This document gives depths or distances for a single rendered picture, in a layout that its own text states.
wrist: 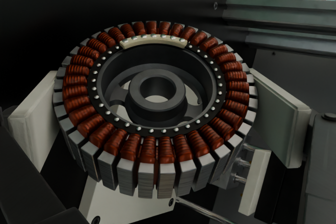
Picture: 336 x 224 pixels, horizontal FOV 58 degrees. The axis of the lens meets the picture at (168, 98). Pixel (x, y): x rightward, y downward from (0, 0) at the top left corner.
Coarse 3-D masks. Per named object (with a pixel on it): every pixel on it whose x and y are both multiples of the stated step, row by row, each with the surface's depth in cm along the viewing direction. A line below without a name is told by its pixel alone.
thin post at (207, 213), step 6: (180, 198) 36; (186, 204) 36; (192, 204) 36; (198, 210) 35; (204, 210) 35; (210, 216) 34; (216, 216) 34; (222, 216) 34; (222, 222) 33; (228, 222) 33; (234, 222) 33
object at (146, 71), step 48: (96, 48) 18; (144, 48) 19; (192, 48) 19; (96, 96) 16; (144, 96) 19; (240, 96) 16; (96, 144) 14; (144, 144) 14; (192, 144) 14; (240, 144) 15; (144, 192) 15
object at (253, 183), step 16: (240, 160) 40; (256, 160) 28; (272, 160) 29; (304, 160) 28; (240, 176) 40; (256, 176) 28; (272, 176) 29; (288, 176) 28; (256, 192) 28; (272, 192) 29; (288, 192) 28; (240, 208) 28; (256, 208) 29; (272, 208) 28; (288, 208) 28
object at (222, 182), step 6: (246, 138) 41; (240, 150) 40; (246, 150) 42; (240, 156) 40; (234, 162) 39; (234, 168) 40; (240, 168) 42; (222, 174) 39; (228, 174) 39; (234, 174) 40; (240, 174) 43; (216, 180) 39; (222, 180) 39; (228, 180) 39; (234, 180) 40; (222, 186) 39; (228, 186) 39; (234, 186) 41
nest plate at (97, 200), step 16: (160, 96) 29; (192, 96) 35; (96, 192) 25; (112, 192) 26; (80, 208) 25; (96, 208) 25; (112, 208) 27; (128, 208) 29; (144, 208) 31; (160, 208) 34
